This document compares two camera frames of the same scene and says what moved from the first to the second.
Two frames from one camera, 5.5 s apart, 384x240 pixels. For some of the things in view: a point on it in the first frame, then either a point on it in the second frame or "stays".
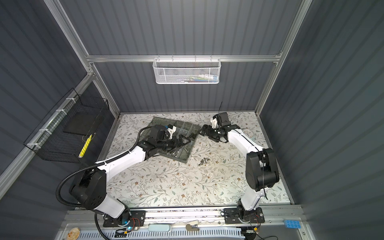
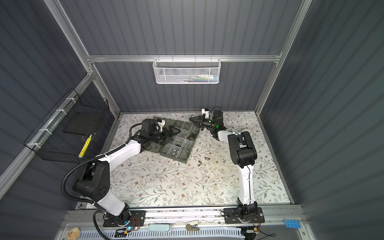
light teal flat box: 166,228 stays
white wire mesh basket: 186,71 stays
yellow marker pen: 85,146 stays
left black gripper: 175,144 -> 168,137
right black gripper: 208,134 -> 200,120
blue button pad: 292,224 stays
